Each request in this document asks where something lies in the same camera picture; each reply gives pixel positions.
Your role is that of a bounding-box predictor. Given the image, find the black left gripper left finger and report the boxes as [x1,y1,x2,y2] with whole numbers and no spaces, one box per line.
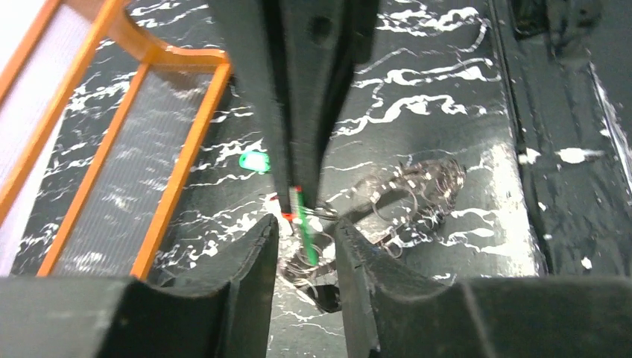
[1,214,279,357]

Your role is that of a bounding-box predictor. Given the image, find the green key tag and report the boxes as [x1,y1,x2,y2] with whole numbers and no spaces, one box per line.
[289,186,319,266]
[238,151,271,173]

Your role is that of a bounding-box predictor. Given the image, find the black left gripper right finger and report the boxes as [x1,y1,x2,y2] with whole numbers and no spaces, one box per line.
[335,220,631,357]

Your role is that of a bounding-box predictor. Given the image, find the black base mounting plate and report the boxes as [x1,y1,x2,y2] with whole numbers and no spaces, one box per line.
[490,1,631,276]

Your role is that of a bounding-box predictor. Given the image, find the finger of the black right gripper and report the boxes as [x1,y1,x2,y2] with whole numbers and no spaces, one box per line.
[281,1,379,208]
[208,1,292,208]

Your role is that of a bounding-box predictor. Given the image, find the metal oval keyring holder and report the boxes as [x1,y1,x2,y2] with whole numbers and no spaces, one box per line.
[279,157,467,313]

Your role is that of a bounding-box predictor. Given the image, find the orange wooden rack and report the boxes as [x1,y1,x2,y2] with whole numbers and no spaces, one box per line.
[1,1,233,279]

